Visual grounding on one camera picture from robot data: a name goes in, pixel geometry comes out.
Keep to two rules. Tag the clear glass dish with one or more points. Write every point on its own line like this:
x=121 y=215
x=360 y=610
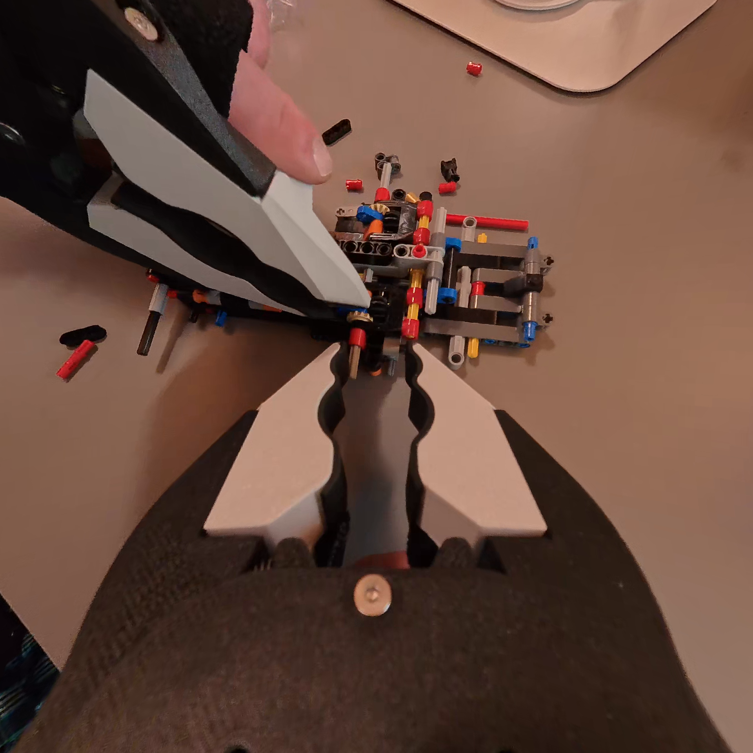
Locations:
x=538 y=3

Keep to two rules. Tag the black lego beam piece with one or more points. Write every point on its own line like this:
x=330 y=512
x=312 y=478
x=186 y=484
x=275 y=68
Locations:
x=82 y=335
x=336 y=131

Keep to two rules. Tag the long red lego pin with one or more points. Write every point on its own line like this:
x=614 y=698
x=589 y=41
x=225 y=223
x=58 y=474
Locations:
x=75 y=359

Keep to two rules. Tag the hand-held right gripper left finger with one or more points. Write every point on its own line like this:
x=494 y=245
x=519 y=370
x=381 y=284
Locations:
x=276 y=465

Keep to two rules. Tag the black lego connector piece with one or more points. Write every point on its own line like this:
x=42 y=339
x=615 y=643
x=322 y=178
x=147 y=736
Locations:
x=450 y=169

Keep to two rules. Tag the multicoloured lego vehicle chassis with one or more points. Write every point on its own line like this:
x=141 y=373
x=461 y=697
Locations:
x=491 y=254

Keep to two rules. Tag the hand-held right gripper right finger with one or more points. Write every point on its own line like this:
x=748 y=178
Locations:
x=476 y=470

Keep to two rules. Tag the dark blue patterned cloth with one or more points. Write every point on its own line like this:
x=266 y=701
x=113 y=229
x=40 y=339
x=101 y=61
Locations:
x=17 y=694

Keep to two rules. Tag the beige rounded board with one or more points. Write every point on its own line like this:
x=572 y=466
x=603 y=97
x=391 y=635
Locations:
x=565 y=47

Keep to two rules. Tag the person's left hand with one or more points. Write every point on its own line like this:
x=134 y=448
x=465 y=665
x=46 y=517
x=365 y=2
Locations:
x=276 y=123

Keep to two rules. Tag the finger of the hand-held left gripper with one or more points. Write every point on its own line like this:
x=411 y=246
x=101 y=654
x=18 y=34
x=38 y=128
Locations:
x=153 y=235
x=194 y=176

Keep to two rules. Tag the clear plastic bag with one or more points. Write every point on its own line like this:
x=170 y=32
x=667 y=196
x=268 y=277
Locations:
x=279 y=13

